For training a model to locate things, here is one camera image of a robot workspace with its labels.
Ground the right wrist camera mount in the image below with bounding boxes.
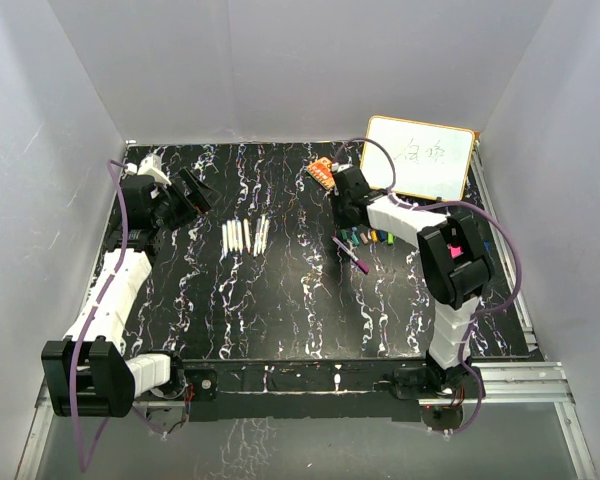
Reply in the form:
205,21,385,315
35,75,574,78
331,162,352,175

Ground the purple capped white marker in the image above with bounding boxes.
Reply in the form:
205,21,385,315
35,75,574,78
331,236,370,275

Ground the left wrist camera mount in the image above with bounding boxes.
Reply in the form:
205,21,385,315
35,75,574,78
125,153,171,186

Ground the teal capped white marker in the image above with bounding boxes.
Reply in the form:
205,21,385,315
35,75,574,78
235,219,244,253

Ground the dark green capped marker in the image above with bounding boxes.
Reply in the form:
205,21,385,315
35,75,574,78
231,219,241,252

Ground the dark blue capped marker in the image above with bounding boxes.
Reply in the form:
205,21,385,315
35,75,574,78
253,215,265,257

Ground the green capped white marker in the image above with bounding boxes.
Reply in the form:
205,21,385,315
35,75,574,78
258,215,270,254

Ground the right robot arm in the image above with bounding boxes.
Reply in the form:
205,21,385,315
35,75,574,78
330,164,494,397

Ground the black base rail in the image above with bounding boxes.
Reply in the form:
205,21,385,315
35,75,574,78
144,357,476,424

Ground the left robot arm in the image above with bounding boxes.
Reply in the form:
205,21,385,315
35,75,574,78
41,166,211,418

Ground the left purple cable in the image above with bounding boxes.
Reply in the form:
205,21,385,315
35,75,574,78
69,159,169,473

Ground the aluminium frame rail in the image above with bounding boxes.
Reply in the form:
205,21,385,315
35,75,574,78
18,361,597,479

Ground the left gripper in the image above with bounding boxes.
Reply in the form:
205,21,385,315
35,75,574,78
152,169,220,231

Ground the yellow capped white marker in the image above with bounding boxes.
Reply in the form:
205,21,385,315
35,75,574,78
263,217,270,248

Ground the blue capped white marker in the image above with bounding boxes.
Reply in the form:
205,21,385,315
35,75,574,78
222,222,230,257

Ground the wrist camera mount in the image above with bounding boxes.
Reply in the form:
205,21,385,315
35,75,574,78
331,162,352,175
125,153,171,186

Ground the small whiteboard yellow frame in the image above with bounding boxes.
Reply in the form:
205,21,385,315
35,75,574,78
360,115,475,200

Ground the light blue capped marker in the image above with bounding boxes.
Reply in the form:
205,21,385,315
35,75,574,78
227,220,236,252

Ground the orange card packet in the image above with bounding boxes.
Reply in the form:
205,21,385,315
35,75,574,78
307,157,335,191

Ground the pink clip tool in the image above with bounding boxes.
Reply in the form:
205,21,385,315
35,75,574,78
449,245,463,258

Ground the orange capped white marker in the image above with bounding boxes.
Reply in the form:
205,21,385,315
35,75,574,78
243,218,252,253

